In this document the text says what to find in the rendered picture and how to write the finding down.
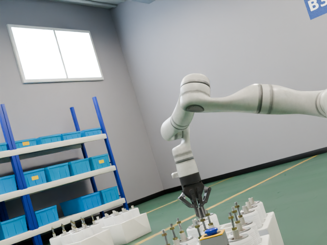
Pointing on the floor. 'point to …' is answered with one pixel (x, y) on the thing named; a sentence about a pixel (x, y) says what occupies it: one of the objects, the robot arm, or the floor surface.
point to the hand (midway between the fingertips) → (200, 212)
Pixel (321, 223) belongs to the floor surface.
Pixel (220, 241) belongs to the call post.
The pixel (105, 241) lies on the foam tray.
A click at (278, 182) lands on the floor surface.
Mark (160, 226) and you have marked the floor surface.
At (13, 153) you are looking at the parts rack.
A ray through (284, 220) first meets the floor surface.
